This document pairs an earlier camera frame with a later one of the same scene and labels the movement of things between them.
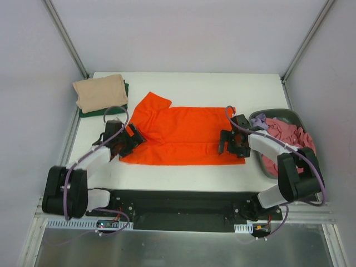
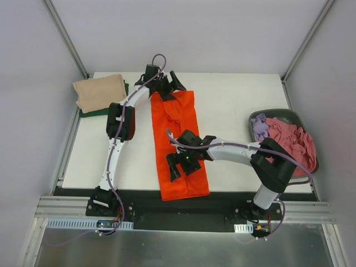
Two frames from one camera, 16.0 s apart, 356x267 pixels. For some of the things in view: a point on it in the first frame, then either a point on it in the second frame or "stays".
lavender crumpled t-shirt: [260, 120] stays
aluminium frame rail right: [306, 41] stays
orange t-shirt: [180, 136] → [177, 116]
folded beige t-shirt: [98, 93] stays
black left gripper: [130, 139] → [168, 85]
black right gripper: [229, 142] → [183, 164]
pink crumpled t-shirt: [290, 134] stays
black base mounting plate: [160, 211] stays
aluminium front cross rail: [291, 213] stays
